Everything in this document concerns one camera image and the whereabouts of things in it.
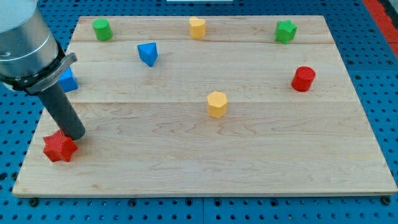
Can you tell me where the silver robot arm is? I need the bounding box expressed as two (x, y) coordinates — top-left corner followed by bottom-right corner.
(1, 0), (77, 95)

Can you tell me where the yellow hexagon block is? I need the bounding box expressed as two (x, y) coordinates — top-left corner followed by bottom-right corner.
(207, 91), (228, 118)

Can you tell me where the wooden board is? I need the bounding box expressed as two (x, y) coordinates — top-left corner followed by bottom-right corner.
(13, 16), (397, 198)

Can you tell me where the blue triangle block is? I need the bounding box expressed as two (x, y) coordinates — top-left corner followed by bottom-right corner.
(137, 42), (158, 67)

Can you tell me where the yellow heart block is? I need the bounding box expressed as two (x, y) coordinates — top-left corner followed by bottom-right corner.
(189, 16), (206, 39)

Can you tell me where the red cylinder block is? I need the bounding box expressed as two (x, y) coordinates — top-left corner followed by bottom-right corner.
(291, 66), (316, 92)

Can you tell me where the green star block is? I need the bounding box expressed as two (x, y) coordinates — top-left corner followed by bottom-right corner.
(274, 20), (298, 45)

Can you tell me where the green cylinder block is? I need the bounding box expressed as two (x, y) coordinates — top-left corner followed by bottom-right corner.
(92, 18), (113, 41)

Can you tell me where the blue cube block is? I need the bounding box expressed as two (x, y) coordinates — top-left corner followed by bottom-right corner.
(58, 67), (78, 92)

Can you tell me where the red star block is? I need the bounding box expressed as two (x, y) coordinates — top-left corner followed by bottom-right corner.
(43, 129), (78, 162)

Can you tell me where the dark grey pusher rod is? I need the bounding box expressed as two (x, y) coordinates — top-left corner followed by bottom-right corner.
(37, 83), (85, 141)

